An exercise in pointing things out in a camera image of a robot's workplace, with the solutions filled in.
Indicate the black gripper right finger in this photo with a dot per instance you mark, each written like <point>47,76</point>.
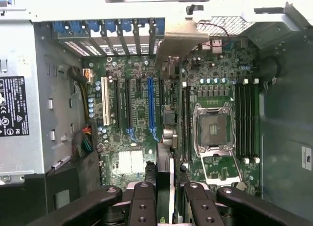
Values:
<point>203,206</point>

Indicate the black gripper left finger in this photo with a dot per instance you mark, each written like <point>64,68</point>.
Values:
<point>141,206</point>

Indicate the silver socket cover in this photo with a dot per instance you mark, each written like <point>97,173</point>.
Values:
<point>205,172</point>

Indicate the silver chipset heatsink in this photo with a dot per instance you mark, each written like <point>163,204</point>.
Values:
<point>131,161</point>

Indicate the black plastic shroud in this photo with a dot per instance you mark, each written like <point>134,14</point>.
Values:
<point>85,177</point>

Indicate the thin metal locking lever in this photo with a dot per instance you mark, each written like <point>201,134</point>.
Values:
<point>194,128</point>

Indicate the CPU socket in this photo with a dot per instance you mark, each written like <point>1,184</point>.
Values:
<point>214,128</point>

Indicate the RAM slot black latches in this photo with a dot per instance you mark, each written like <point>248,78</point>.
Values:
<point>239,120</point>
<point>251,120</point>
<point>189,120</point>

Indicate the RAM slot white latches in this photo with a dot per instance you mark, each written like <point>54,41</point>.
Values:
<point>245,120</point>
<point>256,120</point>
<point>184,120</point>

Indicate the green motherboard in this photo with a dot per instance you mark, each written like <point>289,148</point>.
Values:
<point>141,113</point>

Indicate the blue expansion slot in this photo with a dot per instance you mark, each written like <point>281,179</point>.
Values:
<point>150,101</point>

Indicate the long black expansion slot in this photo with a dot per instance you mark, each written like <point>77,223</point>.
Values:
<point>128,101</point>

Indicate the white expansion slot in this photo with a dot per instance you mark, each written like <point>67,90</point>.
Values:
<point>105,101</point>

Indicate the short black expansion slot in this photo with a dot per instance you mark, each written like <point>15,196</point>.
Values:
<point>138,86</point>
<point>161,94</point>

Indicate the black open PC case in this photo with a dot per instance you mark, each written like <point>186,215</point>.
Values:
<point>281,113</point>

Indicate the blue card retention clip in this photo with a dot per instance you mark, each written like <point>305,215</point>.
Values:
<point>111,29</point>
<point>77,28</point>
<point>160,26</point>
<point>60,28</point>
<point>94,28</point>
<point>127,26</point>

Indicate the grey power supply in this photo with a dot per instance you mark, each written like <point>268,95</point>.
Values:
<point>22,52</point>

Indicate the black case security latch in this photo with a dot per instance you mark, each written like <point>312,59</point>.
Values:
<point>190,8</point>

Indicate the white case wall sticker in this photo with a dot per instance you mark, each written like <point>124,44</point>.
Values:
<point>306,157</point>

